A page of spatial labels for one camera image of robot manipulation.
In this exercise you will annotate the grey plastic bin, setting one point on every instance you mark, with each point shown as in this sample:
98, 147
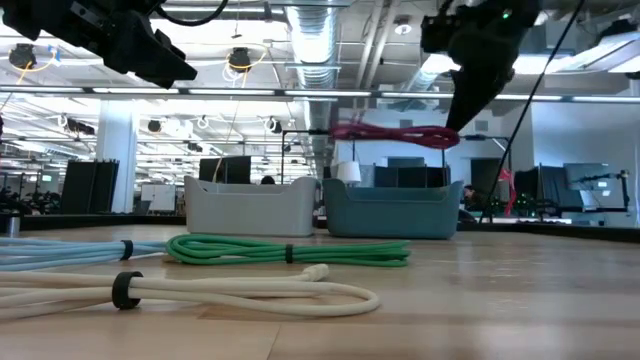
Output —
250, 210

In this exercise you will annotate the person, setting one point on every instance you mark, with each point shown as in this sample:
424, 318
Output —
267, 180
470, 192

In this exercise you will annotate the silver metal cylinder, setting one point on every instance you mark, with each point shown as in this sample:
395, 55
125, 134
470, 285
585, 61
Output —
12, 227

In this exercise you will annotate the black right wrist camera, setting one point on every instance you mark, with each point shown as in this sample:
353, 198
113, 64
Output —
435, 34

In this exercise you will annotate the whiteboard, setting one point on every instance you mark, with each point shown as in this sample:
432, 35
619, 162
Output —
159, 197

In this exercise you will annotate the black background stand frame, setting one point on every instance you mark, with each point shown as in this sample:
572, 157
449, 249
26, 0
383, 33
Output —
480, 138

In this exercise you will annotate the teal plastic bin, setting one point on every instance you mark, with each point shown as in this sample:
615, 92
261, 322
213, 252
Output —
392, 212

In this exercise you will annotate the white lamp shade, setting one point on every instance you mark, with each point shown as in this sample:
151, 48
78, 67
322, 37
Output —
348, 171

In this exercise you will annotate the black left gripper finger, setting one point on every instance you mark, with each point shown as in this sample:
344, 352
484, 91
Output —
150, 50
140, 72

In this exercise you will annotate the red ribbon object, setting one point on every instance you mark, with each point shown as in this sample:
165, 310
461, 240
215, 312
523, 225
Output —
507, 185

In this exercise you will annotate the black room partition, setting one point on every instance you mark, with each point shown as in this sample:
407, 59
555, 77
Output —
90, 187

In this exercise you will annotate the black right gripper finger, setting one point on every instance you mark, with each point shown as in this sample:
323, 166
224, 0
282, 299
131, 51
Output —
475, 95

